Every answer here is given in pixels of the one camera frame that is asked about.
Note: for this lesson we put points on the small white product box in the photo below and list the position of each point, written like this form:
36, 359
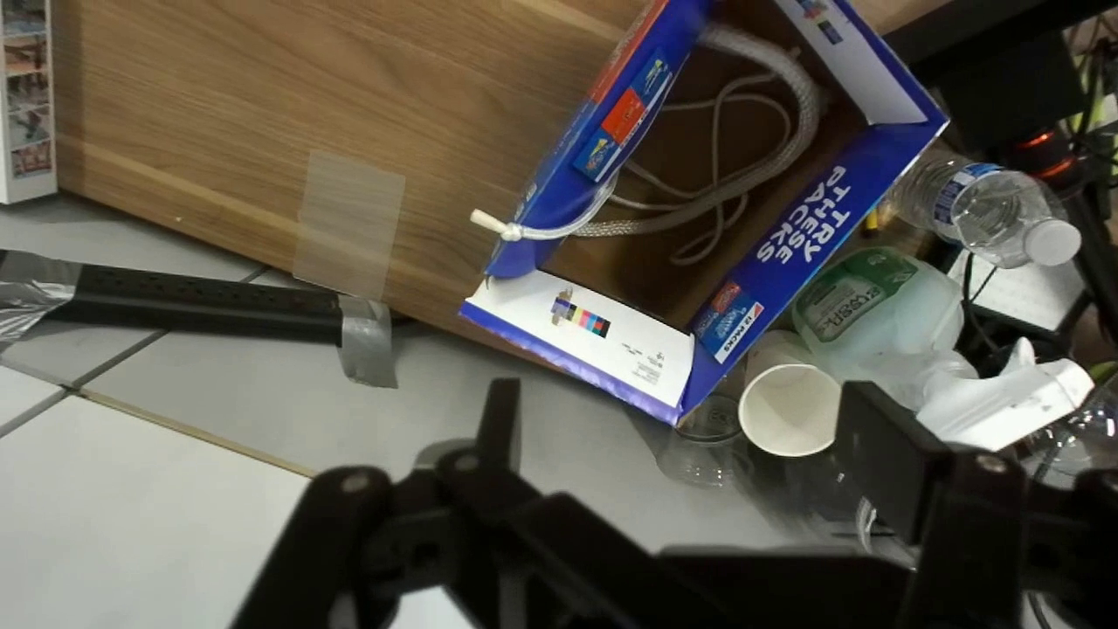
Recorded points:
24, 106

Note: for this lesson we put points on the blue cardboard snack box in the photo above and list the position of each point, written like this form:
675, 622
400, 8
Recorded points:
814, 221

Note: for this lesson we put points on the clear tape strip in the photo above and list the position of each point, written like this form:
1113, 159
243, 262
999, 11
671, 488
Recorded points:
349, 221

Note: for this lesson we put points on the clear plastic water bottle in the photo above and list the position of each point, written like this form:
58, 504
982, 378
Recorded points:
989, 211

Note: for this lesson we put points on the black cylinder with duct tape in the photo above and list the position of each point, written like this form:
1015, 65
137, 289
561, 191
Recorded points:
195, 304

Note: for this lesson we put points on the white paper cup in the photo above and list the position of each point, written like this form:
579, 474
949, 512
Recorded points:
791, 406

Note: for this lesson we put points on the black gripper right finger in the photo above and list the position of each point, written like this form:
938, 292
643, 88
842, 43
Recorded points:
1015, 547

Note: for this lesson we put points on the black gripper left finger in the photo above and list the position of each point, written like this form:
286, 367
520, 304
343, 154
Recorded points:
397, 547

